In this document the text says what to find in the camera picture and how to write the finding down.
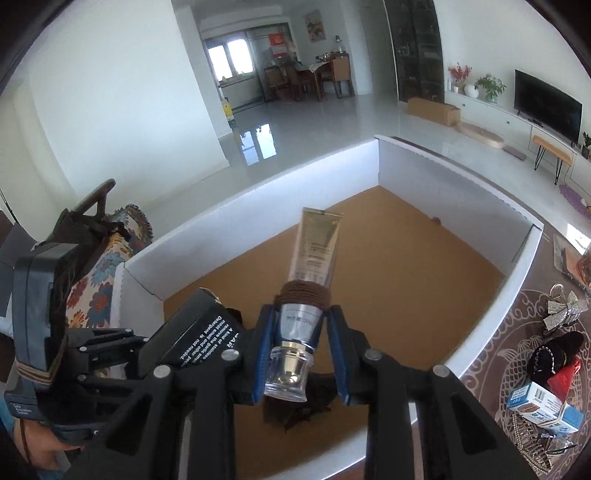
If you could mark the black glass display cabinet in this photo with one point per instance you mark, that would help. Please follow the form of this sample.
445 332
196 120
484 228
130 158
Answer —
417 48

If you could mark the dining table with chairs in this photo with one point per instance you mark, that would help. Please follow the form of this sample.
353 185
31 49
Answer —
290 80

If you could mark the black television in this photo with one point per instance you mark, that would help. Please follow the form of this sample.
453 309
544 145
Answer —
548 105

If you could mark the wooden bench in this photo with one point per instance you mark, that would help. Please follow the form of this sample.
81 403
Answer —
562 157

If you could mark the large white cardboard box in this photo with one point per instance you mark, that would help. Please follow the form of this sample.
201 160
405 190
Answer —
430 260

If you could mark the silver glitter bow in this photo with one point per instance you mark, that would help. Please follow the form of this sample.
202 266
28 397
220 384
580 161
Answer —
563 309

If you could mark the green potted plant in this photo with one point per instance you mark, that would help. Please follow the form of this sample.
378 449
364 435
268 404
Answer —
492 86

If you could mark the gold cosmetic tube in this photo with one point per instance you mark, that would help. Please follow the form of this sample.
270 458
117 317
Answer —
301 305

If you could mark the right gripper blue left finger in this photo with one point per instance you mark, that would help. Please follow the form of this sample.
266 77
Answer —
262 343

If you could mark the brown cardboard box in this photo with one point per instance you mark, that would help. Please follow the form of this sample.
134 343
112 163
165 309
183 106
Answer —
440 113

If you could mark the white tv cabinet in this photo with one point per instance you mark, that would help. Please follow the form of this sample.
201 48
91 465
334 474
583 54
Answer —
519 132

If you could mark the red cloth item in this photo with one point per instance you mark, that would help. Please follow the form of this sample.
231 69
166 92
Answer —
560 383

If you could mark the blue white medicine box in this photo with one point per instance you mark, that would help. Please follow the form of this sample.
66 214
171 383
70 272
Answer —
544 409

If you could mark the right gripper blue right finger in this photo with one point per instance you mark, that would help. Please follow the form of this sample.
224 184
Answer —
343 352

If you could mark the red flower vase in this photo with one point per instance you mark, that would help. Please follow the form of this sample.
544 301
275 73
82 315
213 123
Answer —
459 76

